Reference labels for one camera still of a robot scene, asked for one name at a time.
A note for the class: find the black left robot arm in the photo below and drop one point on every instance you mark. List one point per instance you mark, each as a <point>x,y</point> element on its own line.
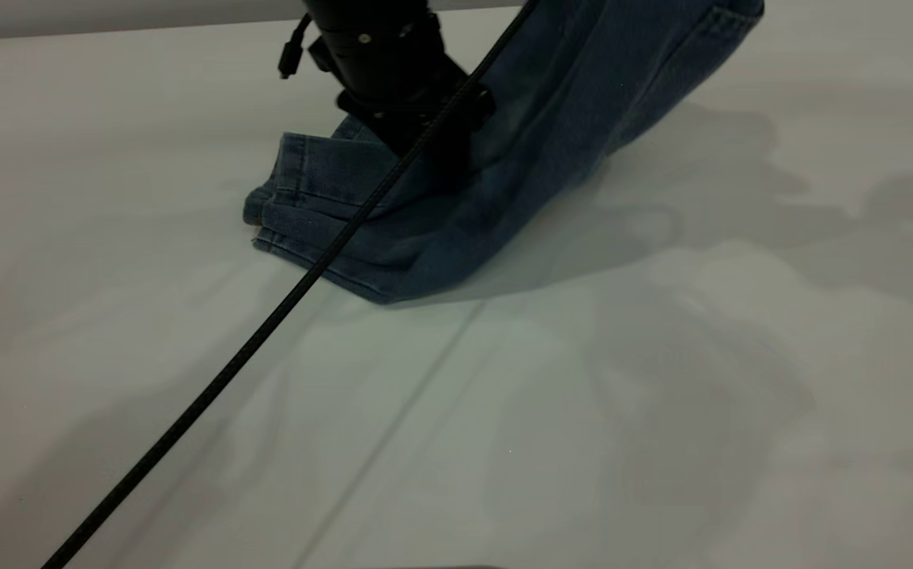
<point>369,32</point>

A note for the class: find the blue denim pants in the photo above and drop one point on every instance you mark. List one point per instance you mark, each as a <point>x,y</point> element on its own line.
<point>567,118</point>

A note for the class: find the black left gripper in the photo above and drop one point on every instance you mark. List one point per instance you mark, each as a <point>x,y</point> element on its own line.
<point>416,111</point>

